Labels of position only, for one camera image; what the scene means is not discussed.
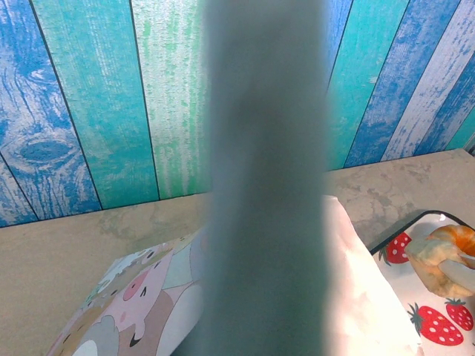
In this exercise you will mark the white strawberry print tray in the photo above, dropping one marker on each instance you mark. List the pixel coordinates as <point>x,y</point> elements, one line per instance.
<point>404,293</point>

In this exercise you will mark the white plastic bag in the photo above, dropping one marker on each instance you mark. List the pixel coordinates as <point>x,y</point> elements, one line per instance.
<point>141,289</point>

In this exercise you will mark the round ridged orange fake bread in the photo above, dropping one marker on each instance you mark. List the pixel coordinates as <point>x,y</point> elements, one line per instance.
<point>451,235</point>

